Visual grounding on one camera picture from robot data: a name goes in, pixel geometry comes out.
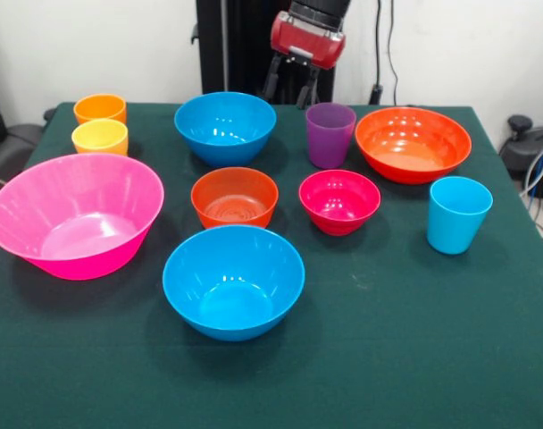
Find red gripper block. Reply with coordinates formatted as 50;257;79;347
261;11;347;110

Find purple cup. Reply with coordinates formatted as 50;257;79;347
305;102;357;170

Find blue bowl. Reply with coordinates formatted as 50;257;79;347
162;224;306;343
173;91;278;168

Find large red-orange bowl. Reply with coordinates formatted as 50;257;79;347
354;106;472;185

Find small magenta bowl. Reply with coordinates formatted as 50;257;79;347
297;169;382;237

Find small orange bowl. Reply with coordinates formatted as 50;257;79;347
190;166;280;230

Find orange cup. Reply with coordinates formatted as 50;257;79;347
73;93;128;126

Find yellow cup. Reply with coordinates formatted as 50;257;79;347
71;118;129;156

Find blue cup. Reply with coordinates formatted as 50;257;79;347
427;175;494;256

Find black grey stand base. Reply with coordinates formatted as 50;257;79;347
497;114;543;200
0;122;45;180

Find dark green table cloth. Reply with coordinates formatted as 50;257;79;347
0;101;543;429

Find large pink bowl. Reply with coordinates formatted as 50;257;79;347
0;152;165;282

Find black wall cable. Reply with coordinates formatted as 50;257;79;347
368;0;400;106

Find blue and white cables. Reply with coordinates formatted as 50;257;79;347
519;141;543;242

